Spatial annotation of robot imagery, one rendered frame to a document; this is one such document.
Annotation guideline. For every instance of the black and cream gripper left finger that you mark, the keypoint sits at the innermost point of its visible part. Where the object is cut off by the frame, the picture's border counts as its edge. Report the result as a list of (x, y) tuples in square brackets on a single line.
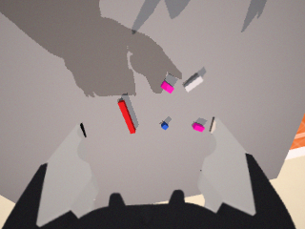
[(61, 191)]

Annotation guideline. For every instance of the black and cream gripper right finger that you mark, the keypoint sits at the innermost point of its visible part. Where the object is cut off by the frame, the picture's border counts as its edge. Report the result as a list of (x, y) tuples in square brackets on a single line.
[(235, 187)]

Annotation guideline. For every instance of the magenta rod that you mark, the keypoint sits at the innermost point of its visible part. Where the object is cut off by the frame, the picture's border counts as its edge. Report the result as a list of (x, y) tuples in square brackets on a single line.
[(167, 87), (198, 127)]

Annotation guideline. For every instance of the red rod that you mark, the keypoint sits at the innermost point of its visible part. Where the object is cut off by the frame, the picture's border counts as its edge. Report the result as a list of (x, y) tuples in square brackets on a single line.
[(126, 114)]

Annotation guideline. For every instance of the small blue cube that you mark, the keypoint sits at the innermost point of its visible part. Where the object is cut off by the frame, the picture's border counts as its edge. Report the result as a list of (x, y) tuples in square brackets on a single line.
[(164, 125)]

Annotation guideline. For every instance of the grey rectangular block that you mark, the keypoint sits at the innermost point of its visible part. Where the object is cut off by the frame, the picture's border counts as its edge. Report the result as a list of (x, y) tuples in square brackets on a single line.
[(194, 82)]

